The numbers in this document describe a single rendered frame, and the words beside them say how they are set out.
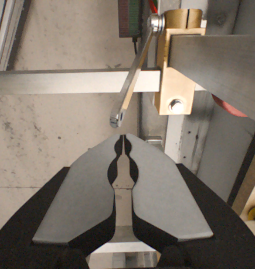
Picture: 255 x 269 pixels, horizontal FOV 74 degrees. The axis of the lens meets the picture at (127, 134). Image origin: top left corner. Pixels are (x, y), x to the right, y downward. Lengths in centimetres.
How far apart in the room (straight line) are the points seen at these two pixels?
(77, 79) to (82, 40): 88
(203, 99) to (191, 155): 21
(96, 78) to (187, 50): 13
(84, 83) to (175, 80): 13
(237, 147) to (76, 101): 99
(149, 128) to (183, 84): 23
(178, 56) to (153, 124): 28
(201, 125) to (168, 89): 37
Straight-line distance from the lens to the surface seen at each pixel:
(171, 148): 63
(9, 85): 31
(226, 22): 56
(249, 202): 42
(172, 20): 26
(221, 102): 26
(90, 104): 121
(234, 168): 53
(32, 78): 29
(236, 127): 50
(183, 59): 19
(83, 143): 136
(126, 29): 41
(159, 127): 48
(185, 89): 27
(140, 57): 17
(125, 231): 34
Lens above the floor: 111
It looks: 60 degrees down
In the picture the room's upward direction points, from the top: 178 degrees clockwise
